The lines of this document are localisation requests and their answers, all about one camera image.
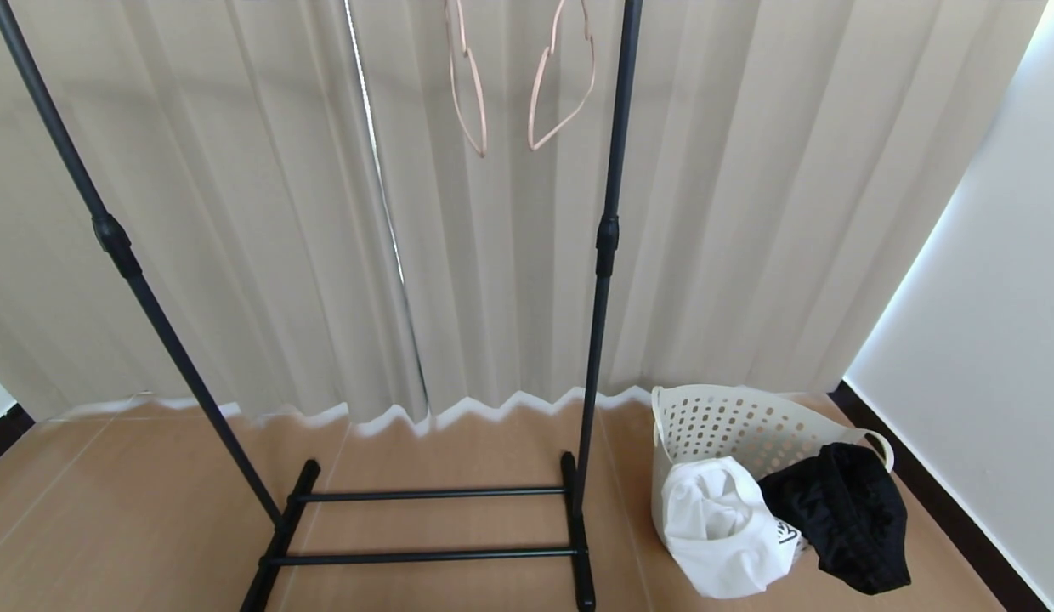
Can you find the white printed garment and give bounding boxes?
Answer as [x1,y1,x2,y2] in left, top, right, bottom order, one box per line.
[661,456,802,599]

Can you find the white laundry basket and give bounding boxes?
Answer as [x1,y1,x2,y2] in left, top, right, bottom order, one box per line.
[650,384,895,579]

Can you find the black shorts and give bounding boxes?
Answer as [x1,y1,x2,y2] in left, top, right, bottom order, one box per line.
[757,442,912,596]

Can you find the black clothes rack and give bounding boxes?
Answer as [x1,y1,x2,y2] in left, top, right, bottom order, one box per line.
[0,0,645,612]

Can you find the pink clothes hanger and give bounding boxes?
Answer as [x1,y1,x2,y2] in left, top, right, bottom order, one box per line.
[528,0,597,152]
[445,0,489,158]

